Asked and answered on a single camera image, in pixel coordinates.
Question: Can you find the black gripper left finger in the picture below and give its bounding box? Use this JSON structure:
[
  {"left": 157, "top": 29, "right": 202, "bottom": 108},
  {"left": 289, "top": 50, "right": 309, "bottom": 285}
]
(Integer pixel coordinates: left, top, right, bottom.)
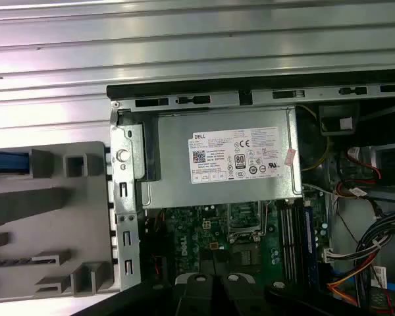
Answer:
[{"left": 70, "top": 273, "right": 218, "bottom": 316}]

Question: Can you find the green motherboard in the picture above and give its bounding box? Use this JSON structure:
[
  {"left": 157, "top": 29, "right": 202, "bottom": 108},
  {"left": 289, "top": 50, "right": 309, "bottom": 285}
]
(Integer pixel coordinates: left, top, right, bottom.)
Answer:
[{"left": 141, "top": 197, "right": 332, "bottom": 290}]

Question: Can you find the black open PC case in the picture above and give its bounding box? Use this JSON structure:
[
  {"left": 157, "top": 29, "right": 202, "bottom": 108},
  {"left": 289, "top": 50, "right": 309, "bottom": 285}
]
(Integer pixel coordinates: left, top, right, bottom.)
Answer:
[{"left": 107, "top": 67, "right": 395, "bottom": 316}]

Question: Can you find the CPU socket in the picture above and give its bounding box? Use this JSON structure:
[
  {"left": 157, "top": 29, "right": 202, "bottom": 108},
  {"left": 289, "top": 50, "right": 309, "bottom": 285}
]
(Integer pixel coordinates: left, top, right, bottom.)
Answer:
[{"left": 230, "top": 243, "right": 263, "bottom": 267}]

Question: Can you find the metal socket cover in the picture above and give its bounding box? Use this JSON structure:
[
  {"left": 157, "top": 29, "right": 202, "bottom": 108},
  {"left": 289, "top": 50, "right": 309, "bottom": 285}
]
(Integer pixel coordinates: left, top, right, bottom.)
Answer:
[{"left": 228, "top": 200, "right": 263, "bottom": 243}]

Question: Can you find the grey power supply unit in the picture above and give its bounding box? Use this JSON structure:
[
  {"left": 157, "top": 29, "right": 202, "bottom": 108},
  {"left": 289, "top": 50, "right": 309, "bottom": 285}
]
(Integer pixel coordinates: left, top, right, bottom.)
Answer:
[{"left": 140, "top": 105, "right": 304, "bottom": 210}]

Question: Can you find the wire locking lever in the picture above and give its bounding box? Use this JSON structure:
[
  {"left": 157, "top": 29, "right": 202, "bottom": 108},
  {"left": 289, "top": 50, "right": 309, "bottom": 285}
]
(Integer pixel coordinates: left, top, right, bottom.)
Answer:
[{"left": 255, "top": 200, "right": 272, "bottom": 238}]

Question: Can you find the black cable bundle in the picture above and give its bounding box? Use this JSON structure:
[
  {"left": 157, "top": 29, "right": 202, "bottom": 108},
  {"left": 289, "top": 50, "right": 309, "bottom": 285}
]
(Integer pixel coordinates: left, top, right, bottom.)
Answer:
[{"left": 355, "top": 210, "right": 395, "bottom": 297}]

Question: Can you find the black RAM slot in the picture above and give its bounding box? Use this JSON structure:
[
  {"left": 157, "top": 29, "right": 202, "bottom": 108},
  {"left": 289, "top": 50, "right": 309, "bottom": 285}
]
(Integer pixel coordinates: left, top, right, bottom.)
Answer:
[
  {"left": 286, "top": 199, "right": 296, "bottom": 284},
  {"left": 294, "top": 199, "right": 305, "bottom": 286},
  {"left": 277, "top": 199, "right": 288, "bottom": 284}
]

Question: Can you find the grey parts rack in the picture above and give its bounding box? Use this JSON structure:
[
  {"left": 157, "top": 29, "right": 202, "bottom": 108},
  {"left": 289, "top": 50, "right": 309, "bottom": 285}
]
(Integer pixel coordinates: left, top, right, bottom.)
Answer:
[{"left": 0, "top": 140, "right": 115, "bottom": 300}]

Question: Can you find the black case fan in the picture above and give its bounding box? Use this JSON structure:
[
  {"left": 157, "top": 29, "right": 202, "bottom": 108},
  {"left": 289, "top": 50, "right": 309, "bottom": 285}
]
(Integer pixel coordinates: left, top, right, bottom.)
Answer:
[{"left": 140, "top": 210, "right": 176, "bottom": 287}]

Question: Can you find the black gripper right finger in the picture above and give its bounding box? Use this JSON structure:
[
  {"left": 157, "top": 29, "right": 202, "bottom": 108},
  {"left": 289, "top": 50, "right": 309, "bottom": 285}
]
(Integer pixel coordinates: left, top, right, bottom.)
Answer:
[{"left": 219, "top": 273, "right": 366, "bottom": 316}]

